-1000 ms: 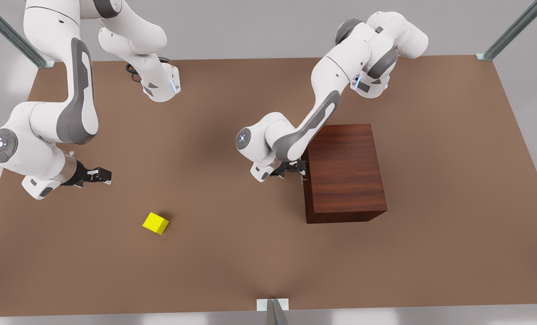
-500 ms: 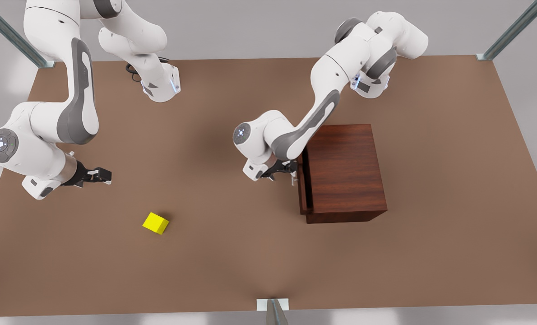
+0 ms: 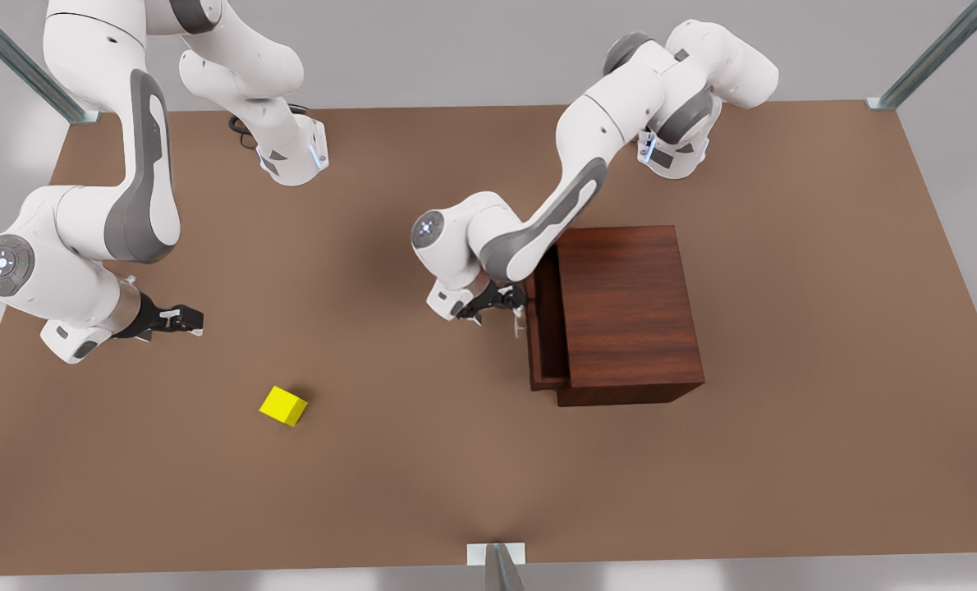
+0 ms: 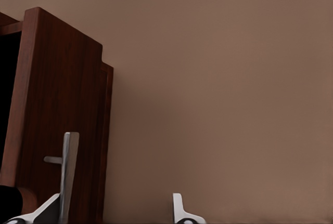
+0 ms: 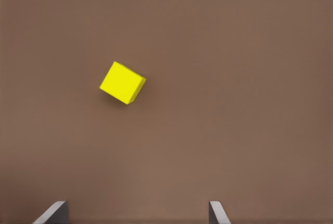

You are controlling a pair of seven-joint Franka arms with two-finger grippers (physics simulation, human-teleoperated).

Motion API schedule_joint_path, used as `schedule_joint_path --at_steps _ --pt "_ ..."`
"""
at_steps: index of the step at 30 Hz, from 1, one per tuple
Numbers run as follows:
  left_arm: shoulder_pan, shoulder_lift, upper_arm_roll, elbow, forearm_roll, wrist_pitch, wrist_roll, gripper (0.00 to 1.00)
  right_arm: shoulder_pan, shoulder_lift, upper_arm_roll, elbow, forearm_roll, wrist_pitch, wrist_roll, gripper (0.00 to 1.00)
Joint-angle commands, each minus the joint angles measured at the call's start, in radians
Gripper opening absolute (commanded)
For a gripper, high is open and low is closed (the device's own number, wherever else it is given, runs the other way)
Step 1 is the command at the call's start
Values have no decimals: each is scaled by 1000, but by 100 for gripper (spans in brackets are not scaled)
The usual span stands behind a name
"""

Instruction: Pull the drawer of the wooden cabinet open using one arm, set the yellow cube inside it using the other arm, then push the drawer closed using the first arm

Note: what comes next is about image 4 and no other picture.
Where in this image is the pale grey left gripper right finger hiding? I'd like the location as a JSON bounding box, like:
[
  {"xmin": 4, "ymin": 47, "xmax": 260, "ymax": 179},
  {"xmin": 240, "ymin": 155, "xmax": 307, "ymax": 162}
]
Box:
[{"xmin": 172, "ymin": 193, "xmax": 207, "ymax": 224}]

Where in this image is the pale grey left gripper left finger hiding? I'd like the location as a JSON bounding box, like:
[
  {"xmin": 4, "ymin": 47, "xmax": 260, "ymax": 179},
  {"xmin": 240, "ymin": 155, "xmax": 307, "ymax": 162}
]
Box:
[{"xmin": 2, "ymin": 192, "xmax": 62, "ymax": 224}]

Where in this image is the dark brown wooden cabinet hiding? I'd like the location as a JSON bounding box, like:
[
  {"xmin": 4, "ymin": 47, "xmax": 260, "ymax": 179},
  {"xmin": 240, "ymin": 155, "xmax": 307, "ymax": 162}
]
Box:
[{"xmin": 0, "ymin": 10, "xmax": 114, "ymax": 224}]

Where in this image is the dark brown wooden cabinet door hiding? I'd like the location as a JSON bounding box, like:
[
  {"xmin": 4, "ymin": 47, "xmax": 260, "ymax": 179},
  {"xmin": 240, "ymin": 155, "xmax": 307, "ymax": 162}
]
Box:
[{"xmin": 0, "ymin": 6, "xmax": 104, "ymax": 224}]

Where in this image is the silver bar door handle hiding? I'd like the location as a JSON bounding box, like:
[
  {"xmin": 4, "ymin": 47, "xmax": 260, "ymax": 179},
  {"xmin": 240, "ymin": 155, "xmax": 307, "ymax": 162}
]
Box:
[{"xmin": 43, "ymin": 131, "xmax": 80, "ymax": 224}]

